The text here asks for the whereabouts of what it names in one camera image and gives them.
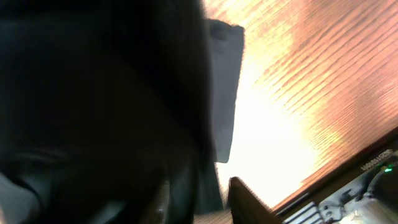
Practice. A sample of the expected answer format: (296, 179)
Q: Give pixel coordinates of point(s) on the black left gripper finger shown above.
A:
(245, 207)

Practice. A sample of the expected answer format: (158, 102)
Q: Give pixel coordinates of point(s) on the dark teal t-shirt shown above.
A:
(115, 111)

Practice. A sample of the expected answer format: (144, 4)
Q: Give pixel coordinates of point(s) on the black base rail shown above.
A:
(367, 194)

